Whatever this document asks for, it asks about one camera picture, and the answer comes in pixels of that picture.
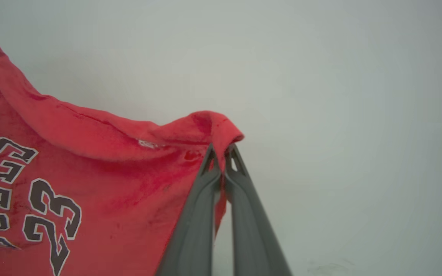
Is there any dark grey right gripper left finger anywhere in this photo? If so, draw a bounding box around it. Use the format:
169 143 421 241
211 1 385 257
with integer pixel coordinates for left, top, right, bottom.
155 144 222 276

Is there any red and white basketball jersey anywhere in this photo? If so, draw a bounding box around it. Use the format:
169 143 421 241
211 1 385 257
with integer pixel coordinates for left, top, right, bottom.
0 25 245 276

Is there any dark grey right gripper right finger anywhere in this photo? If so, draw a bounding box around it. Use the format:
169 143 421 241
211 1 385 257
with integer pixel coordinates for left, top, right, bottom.
224 144 293 276

